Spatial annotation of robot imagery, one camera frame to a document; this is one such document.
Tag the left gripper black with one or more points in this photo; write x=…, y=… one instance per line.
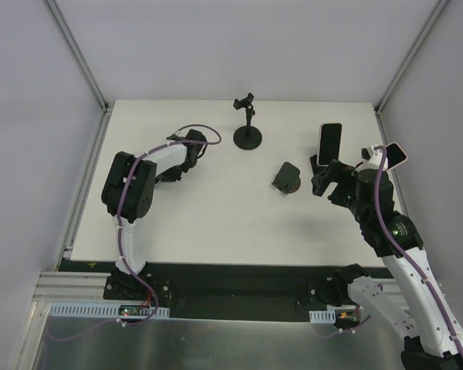
x=194, y=150

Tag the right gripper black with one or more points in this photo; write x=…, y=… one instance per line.
x=335, y=179

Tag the brown round base phone stand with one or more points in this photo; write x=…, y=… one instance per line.
x=287, y=180

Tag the black round base clamp stand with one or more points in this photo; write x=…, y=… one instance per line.
x=247, y=137

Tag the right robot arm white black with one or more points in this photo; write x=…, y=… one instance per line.
x=430, y=333

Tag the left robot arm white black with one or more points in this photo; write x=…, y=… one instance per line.
x=129, y=189

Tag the black folding phone stand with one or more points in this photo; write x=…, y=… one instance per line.
x=318, y=170

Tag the phone with beige case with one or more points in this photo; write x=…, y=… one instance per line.
x=329, y=143

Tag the phone with pink case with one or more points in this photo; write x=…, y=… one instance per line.
x=396, y=156

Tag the right white cable duct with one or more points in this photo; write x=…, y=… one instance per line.
x=327, y=317

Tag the white cable duct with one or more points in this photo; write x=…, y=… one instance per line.
x=327, y=317
x=95, y=310

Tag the left aluminium frame post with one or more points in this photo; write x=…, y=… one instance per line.
x=76, y=53

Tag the aluminium frame post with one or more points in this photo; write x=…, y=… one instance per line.
x=421, y=37
x=76, y=53

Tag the right aluminium frame post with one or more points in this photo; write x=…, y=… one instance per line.
x=421, y=37

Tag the left white cable duct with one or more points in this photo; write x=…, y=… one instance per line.
x=95, y=310

